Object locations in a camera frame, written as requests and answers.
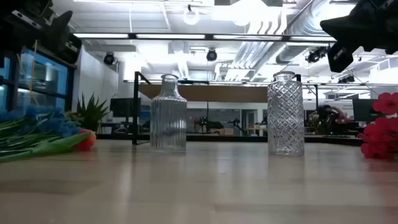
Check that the person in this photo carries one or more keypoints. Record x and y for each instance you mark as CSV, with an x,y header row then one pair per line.
x,y
329,113

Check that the black framed window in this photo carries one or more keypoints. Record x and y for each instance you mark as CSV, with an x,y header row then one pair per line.
x,y
46,77

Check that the brown cardboard box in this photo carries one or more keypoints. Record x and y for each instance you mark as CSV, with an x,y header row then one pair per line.
x,y
225,131

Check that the green succulent plant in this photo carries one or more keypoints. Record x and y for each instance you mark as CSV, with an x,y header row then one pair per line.
x,y
91,115

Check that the black background robot arm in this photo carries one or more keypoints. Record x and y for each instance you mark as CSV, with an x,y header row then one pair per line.
x,y
237,125
210,124

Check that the black computer monitor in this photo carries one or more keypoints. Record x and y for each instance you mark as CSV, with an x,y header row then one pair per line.
x,y
122,107
362,109

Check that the diamond-cut clear glass vase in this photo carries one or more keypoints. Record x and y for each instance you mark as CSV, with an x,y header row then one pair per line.
x,y
286,124

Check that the long ceiling strip light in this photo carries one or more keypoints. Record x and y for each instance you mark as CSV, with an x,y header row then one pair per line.
x,y
171,36

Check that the blue artificial flower bunch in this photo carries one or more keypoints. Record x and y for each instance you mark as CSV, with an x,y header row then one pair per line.
x,y
31,112
70,129

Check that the red artificial flower bunch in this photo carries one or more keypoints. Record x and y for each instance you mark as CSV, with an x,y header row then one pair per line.
x,y
381,140

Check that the wooden shelf with black legs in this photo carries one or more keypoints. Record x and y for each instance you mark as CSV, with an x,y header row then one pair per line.
x,y
217,93

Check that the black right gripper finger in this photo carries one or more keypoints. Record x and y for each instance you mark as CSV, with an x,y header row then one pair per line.
x,y
351,29

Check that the black ceiling spotlight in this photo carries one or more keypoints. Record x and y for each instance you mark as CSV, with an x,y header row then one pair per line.
x,y
109,58
315,55
346,79
211,55

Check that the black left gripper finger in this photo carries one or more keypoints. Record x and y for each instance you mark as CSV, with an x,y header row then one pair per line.
x,y
57,29

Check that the orange artificial tulip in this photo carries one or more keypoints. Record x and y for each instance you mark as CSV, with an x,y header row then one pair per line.
x,y
85,141

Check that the ribbed clear glass vase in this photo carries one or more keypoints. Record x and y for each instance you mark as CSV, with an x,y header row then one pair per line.
x,y
168,124

